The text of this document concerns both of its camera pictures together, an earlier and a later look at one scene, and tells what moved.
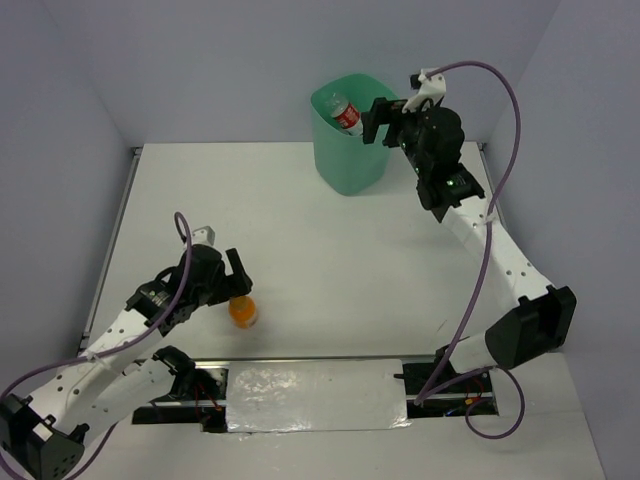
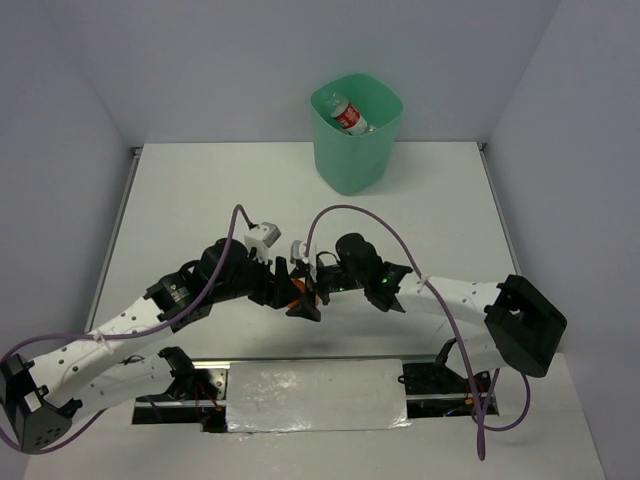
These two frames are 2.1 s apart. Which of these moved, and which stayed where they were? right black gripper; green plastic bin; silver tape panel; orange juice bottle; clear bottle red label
Moved: right black gripper; orange juice bottle
Stayed: silver tape panel; green plastic bin; clear bottle red label
